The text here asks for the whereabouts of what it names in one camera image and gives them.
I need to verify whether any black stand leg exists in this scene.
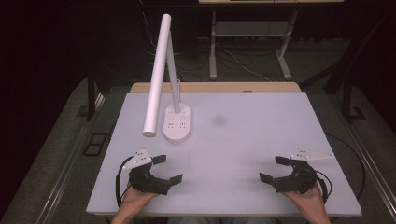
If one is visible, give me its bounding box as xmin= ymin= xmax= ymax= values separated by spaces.
xmin=76 ymin=70 xmax=97 ymax=122
xmin=341 ymin=74 xmax=368 ymax=123

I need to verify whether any person's left hand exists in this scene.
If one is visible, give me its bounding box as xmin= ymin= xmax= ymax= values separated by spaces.
xmin=119 ymin=182 xmax=161 ymax=213

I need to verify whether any black floor frame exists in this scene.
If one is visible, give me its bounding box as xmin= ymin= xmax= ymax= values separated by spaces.
xmin=81 ymin=132 xmax=108 ymax=157

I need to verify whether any long thin black cable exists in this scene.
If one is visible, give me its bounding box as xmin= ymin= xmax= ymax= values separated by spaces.
xmin=324 ymin=133 xmax=367 ymax=201

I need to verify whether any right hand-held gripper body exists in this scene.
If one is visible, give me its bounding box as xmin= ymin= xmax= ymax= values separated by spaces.
xmin=273 ymin=147 xmax=336 ymax=194

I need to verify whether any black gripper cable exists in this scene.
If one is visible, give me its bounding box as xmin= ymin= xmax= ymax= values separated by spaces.
xmin=313 ymin=169 xmax=333 ymax=205
xmin=114 ymin=155 xmax=135 ymax=208

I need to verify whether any aluminium floor rail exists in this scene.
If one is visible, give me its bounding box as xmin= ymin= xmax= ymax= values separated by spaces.
xmin=35 ymin=122 xmax=90 ymax=224
xmin=340 ymin=119 xmax=396 ymax=220

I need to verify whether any thin white lamp cable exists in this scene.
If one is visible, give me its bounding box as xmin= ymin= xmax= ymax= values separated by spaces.
xmin=138 ymin=0 xmax=158 ymax=59

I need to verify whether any person's right hand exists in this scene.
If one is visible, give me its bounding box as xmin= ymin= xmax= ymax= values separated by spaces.
xmin=281 ymin=182 xmax=327 ymax=217

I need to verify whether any white desk lamp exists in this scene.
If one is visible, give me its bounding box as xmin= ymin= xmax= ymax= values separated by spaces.
xmin=142 ymin=13 xmax=191 ymax=144

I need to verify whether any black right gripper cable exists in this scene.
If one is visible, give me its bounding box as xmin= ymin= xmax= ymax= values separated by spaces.
xmin=313 ymin=169 xmax=333 ymax=205

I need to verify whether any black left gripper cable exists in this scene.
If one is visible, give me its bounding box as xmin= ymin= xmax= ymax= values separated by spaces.
xmin=114 ymin=155 xmax=135 ymax=208

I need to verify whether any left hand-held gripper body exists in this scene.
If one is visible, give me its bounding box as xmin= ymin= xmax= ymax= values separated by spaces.
xmin=121 ymin=148 xmax=172 ymax=196

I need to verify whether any grey metal frame table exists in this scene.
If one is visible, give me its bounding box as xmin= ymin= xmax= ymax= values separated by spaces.
xmin=198 ymin=0 xmax=346 ymax=82

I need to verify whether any white floor cable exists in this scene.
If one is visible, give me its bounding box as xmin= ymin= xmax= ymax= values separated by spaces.
xmin=223 ymin=49 xmax=273 ymax=83

